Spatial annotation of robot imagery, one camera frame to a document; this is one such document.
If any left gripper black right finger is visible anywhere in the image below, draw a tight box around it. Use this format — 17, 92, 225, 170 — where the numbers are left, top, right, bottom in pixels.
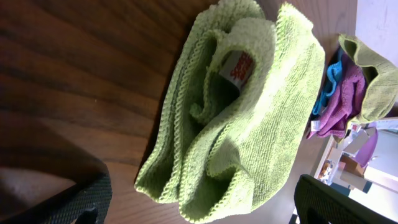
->
294, 174, 397, 224

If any light green cloth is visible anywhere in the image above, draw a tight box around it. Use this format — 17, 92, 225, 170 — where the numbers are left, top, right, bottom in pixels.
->
134, 1, 325, 223

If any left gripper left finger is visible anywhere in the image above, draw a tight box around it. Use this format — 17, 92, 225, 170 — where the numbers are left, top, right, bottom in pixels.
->
1, 173, 113, 224

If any olive green cloth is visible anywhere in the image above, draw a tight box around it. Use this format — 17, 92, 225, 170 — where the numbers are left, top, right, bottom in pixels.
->
338, 34, 397, 123

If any purple cloth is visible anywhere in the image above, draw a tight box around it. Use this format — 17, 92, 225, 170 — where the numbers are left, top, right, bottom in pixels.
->
307, 64, 366, 139

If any blue cloth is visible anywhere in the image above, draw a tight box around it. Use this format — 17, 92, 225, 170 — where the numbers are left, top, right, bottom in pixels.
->
312, 48, 344, 116

